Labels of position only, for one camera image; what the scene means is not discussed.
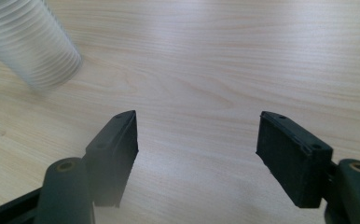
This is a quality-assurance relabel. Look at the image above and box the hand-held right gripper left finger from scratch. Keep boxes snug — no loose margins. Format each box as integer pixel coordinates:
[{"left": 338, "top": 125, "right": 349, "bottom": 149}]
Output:
[{"left": 83, "top": 109, "right": 140, "bottom": 208}]

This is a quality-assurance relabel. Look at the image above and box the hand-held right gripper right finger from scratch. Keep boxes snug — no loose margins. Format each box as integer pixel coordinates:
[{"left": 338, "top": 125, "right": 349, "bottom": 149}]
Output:
[{"left": 255, "top": 110, "right": 335, "bottom": 209}]

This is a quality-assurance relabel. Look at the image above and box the clear plastic bottle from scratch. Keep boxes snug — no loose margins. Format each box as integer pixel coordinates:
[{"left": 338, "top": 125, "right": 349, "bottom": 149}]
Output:
[{"left": 0, "top": 0, "right": 84, "bottom": 91}]

